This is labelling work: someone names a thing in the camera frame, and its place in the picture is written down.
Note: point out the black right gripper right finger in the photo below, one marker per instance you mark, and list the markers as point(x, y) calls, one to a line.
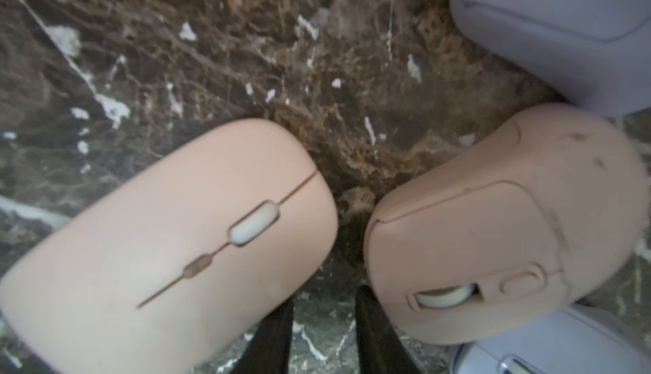
point(379, 347)

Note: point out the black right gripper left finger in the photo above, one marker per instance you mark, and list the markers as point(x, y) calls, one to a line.
point(269, 350)

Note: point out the pink mouse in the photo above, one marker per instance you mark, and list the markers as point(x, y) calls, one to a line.
point(178, 262)
point(540, 213)

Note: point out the purple mouse middle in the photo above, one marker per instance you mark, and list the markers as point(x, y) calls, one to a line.
point(576, 339)

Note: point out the purple mouse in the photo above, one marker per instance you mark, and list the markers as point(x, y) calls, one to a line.
point(595, 53)
point(576, 339)

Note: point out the purple mouse upper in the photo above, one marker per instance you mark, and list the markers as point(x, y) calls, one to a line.
point(595, 53)

